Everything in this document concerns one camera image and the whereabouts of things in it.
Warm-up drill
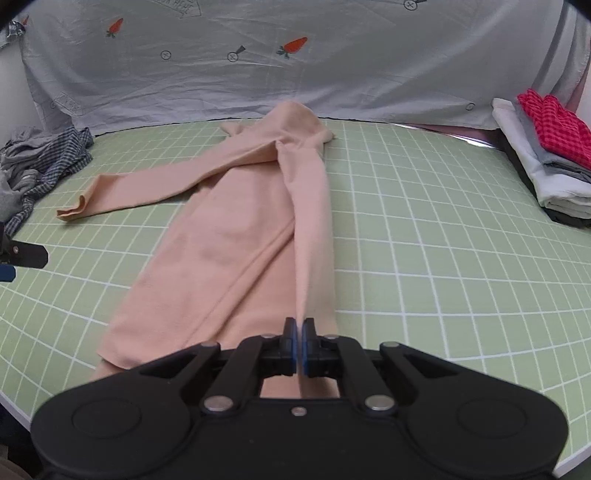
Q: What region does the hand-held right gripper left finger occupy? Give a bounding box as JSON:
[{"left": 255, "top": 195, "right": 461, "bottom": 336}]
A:
[{"left": 137, "top": 316, "right": 297, "bottom": 414}]

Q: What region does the grey carrot-print sheet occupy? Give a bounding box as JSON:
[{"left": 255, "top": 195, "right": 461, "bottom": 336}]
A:
[{"left": 11, "top": 0, "right": 575, "bottom": 138}]

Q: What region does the crumpled grey garment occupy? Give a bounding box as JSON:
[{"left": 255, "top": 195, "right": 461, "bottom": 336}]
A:
[{"left": 0, "top": 126, "right": 51, "bottom": 223}]

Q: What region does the stack of folded clothes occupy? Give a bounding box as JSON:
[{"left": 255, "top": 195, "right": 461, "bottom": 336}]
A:
[{"left": 491, "top": 97, "right": 591, "bottom": 219}]

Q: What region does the black folded garment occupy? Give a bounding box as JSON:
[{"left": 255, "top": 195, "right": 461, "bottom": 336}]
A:
[{"left": 502, "top": 138, "right": 591, "bottom": 228}]

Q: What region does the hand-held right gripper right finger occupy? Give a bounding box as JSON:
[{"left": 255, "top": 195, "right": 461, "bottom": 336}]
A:
[{"left": 301, "top": 316, "right": 463, "bottom": 414}]

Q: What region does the green grid mat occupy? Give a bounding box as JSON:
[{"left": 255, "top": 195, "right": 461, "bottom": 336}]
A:
[{"left": 0, "top": 117, "right": 591, "bottom": 478}]

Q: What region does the beige long-sleeved garment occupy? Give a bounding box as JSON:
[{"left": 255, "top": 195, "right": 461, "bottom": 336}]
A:
[{"left": 56, "top": 100, "right": 343, "bottom": 400}]

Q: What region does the red checkered folded garment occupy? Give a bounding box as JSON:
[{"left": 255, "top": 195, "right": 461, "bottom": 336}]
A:
[{"left": 516, "top": 89, "right": 591, "bottom": 169}]

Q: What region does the dark checkered shirt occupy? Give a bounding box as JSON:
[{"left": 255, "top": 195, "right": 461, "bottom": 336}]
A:
[{"left": 0, "top": 126, "right": 96, "bottom": 237}]

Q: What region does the grey folded garment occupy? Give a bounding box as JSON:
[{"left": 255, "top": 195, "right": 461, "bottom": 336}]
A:
[{"left": 512, "top": 99, "right": 591, "bottom": 182}]

